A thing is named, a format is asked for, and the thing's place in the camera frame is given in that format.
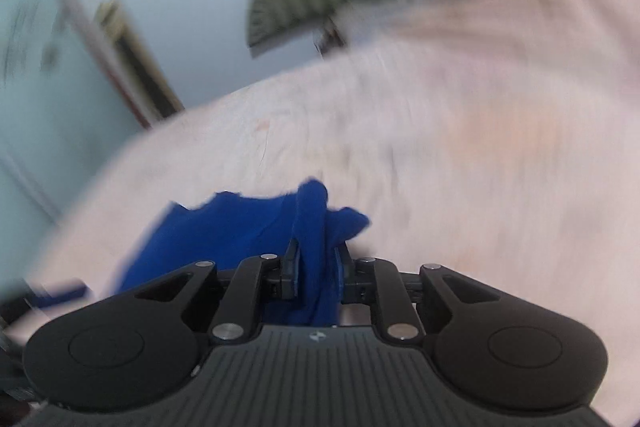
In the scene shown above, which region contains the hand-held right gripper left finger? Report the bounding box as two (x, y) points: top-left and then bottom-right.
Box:
(135, 239), (302, 344)

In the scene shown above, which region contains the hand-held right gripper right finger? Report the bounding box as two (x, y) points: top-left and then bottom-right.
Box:
(334, 243), (499, 342)

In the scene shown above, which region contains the blue t-shirt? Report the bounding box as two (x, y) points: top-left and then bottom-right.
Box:
(112, 177), (372, 329)

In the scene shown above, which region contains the pink bed sheet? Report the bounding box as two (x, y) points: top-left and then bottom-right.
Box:
(25, 0), (640, 415)

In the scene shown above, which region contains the glass door with flower print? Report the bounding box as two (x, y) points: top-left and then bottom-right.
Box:
(0, 0), (151, 228)

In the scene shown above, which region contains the gold tower air conditioner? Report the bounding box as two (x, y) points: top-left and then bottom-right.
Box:
(94, 0), (185, 120)

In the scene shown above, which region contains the reddish brown door frame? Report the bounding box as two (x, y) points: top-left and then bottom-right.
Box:
(30, 0), (153, 130)

